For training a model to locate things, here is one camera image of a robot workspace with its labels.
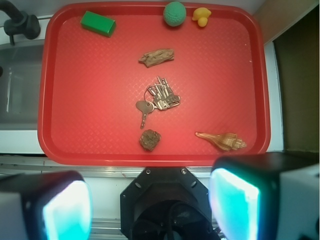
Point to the brown cardboard panel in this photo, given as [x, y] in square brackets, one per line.
[293, 26]

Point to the brown driftwood piece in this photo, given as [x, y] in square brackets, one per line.
[156, 57]

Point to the grey sink basin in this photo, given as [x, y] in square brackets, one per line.
[20, 76]

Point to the tan spiral seashell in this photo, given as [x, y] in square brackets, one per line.
[225, 141]

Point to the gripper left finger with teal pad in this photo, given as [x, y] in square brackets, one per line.
[45, 206]

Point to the bunch of metal keys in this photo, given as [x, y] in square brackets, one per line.
[158, 96]

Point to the yellow rubber duck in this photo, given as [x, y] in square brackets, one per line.
[201, 15]

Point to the grey sink faucet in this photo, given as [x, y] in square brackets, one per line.
[19, 22]

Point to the green textured ball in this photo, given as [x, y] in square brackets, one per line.
[174, 13]

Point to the red plastic tray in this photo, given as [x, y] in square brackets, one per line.
[120, 87]

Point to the brown rough rock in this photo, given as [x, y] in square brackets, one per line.
[149, 140]

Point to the green rectangular block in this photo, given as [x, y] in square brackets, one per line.
[98, 24]

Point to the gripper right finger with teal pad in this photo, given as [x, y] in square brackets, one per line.
[271, 196]

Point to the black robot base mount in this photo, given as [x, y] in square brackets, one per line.
[166, 203]

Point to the aluminium rail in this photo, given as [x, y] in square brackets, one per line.
[20, 164]

